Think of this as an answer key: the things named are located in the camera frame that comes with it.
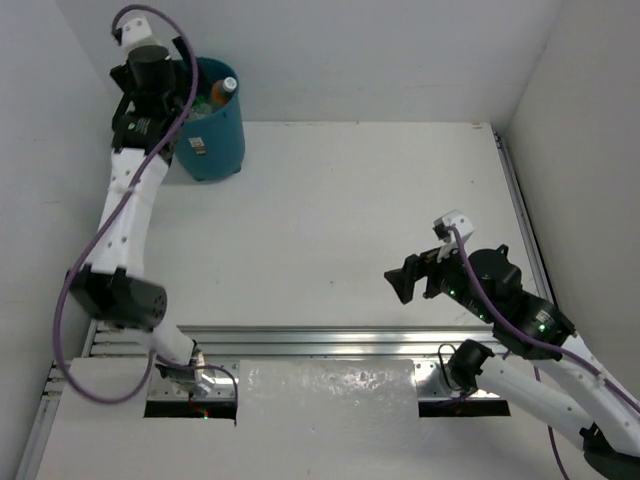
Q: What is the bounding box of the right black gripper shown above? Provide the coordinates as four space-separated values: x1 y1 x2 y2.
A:
383 234 493 322

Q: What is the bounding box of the tall orange label bottle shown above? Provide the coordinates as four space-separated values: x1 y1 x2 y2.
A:
209 76 238 109

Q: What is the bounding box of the green plastic bottle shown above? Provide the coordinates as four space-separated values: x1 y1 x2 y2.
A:
191 101 212 119

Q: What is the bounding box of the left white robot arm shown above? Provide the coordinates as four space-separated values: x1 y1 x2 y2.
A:
66 47 419 359

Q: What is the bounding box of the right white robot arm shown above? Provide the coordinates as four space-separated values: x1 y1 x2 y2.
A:
384 245 639 479

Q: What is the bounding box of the left arm metal base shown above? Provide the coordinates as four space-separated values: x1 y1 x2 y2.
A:
156 347 217 398

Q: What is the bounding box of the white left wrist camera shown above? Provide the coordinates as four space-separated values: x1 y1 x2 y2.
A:
113 16 159 52

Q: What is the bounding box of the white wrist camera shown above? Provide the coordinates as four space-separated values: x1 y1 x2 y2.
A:
433 210 475 244
113 16 159 52

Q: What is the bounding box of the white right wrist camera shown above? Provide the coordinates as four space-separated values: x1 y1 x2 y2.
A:
433 210 475 244

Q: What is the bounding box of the black cable loop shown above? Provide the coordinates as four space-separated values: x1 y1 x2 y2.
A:
435 341 464 387

